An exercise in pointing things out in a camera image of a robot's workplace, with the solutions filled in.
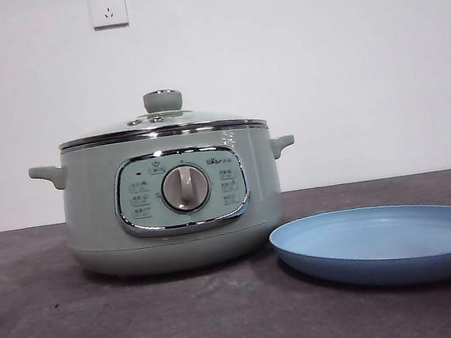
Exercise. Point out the glass lid with green knob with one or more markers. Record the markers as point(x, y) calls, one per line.
point(162, 100)

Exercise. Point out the pale green electric steamer pot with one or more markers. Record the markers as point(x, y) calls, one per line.
point(88, 205)

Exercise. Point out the blue round plate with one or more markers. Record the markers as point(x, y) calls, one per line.
point(386, 239)

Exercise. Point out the white wall socket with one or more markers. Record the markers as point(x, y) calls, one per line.
point(109, 9)

